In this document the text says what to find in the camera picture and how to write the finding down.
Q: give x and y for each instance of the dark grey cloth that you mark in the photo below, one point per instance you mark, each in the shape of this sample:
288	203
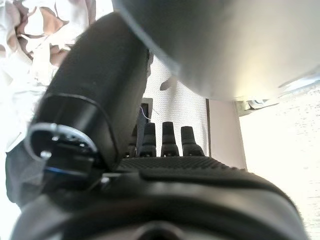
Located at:
18	175

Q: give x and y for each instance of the brown and white patterned cloth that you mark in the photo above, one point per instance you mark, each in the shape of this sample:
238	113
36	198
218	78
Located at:
42	30

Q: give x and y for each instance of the grey robot body shell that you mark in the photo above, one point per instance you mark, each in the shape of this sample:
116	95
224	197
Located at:
225	45

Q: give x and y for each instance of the pale pink bed side panel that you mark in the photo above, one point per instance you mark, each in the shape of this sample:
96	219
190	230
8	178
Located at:
225	135

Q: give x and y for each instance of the white textured bedspread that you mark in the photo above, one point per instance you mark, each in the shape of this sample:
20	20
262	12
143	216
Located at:
185	110

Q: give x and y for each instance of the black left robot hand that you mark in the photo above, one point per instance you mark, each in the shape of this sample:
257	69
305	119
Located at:
105	82

